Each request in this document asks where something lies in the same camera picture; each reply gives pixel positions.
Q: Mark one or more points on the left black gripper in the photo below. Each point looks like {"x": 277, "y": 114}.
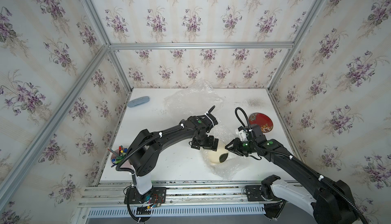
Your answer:
{"x": 210, "y": 146}

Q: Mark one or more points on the white vented panel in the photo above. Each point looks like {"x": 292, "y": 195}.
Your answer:
{"x": 173, "y": 211}

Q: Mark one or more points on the cream dinner plate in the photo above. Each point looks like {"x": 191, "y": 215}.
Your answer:
{"x": 216, "y": 157}

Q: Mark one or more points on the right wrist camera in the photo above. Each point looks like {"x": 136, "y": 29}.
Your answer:
{"x": 249, "y": 133}

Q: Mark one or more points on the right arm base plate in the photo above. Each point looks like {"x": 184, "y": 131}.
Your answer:
{"x": 257, "y": 193}

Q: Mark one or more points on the aluminium front rail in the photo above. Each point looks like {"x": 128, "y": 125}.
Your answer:
{"x": 112, "y": 194}

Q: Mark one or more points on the pink pen cup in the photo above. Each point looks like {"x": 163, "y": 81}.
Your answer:
{"x": 117, "y": 158}

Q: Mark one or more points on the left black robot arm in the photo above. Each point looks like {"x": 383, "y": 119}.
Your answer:
{"x": 142, "y": 155}

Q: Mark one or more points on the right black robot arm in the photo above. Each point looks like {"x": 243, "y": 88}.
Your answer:
{"x": 332, "y": 201}

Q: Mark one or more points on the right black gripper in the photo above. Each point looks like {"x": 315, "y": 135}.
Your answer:
{"x": 235, "y": 146}

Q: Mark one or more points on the red floral dinner plate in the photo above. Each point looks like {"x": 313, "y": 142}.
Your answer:
{"x": 262, "y": 120}

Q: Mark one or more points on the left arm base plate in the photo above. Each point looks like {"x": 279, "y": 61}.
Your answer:
{"x": 157, "y": 195}

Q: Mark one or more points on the bubble wrap around orange plate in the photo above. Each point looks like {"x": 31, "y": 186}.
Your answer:
{"x": 199, "y": 98}

